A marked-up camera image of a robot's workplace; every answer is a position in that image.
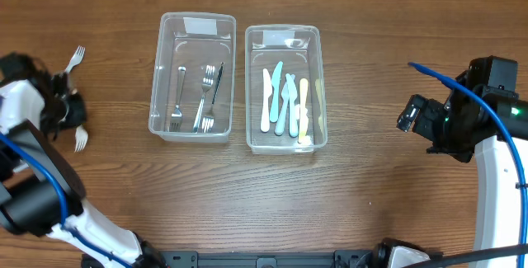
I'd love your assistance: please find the white plastic knife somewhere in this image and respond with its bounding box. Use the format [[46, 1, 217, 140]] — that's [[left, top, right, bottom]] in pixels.
[[260, 68, 272, 133], [285, 73, 299, 138]]

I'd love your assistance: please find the left clear plastic container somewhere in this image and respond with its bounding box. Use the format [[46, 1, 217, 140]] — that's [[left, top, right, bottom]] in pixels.
[[148, 12, 237, 143]]

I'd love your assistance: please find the right blue cable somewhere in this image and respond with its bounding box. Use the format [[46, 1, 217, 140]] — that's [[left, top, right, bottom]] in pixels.
[[408, 61, 528, 247]]

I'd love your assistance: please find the black corrugated hose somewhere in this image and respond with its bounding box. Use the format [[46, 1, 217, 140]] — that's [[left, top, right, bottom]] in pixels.
[[412, 243, 528, 268]]

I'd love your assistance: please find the blue cable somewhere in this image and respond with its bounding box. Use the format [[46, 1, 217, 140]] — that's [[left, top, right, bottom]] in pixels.
[[0, 131, 133, 268], [408, 61, 528, 247]]

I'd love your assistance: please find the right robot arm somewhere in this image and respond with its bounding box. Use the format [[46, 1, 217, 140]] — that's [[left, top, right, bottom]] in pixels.
[[373, 56, 527, 267]]

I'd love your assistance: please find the light blue plastic knife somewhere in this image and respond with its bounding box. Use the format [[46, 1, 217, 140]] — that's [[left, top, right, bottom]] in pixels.
[[274, 82, 290, 136]]

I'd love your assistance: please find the dark handled metal fork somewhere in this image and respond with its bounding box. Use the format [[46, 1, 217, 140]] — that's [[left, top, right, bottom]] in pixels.
[[202, 63, 224, 133]]

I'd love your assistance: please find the clear plastic container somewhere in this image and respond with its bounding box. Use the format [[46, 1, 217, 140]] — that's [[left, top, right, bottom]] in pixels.
[[245, 24, 328, 155], [148, 12, 237, 143]]

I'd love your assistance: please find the right clear plastic container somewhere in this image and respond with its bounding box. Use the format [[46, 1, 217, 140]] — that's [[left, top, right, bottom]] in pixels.
[[245, 24, 328, 155]]

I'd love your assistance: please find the left blue cable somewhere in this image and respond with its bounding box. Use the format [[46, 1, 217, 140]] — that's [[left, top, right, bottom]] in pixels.
[[0, 131, 133, 268]]

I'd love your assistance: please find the white plastic fork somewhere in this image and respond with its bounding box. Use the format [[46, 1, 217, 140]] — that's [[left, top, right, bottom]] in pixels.
[[74, 125, 88, 152]]

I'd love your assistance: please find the yellow plastic knife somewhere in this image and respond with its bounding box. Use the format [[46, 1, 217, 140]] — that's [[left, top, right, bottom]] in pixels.
[[298, 78, 309, 144]]

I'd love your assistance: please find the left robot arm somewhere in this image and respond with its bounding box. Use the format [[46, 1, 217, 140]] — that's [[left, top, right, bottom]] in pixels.
[[1, 52, 167, 267]]

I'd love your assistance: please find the thick handled metal fork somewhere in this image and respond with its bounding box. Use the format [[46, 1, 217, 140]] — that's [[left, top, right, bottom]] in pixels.
[[169, 66, 186, 132]]

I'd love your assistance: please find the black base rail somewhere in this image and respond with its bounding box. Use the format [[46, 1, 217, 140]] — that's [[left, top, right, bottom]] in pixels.
[[82, 238, 445, 268]]

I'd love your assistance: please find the light blue plastic fork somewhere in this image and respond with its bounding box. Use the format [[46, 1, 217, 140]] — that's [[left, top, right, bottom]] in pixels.
[[64, 45, 86, 73]]

